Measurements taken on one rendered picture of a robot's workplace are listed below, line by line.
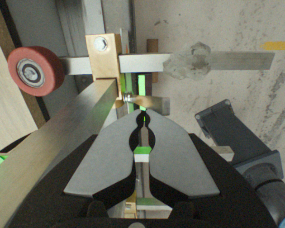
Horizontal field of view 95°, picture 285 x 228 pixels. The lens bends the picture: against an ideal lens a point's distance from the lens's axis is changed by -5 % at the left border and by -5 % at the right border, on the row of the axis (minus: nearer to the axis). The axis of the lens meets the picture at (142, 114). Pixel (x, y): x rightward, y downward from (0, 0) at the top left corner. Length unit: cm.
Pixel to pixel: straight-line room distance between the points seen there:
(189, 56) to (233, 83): 112
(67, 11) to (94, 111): 44
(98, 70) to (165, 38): 90
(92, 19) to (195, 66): 37
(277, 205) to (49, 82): 94
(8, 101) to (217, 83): 125
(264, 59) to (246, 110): 123
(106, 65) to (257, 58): 27
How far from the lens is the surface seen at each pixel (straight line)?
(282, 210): 91
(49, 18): 53
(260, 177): 97
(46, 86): 28
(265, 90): 155
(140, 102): 18
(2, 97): 36
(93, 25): 53
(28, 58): 28
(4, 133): 42
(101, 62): 26
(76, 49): 56
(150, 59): 26
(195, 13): 117
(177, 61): 25
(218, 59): 29
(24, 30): 44
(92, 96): 19
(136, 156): 40
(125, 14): 43
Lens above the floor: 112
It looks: 61 degrees down
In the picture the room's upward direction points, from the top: 175 degrees counter-clockwise
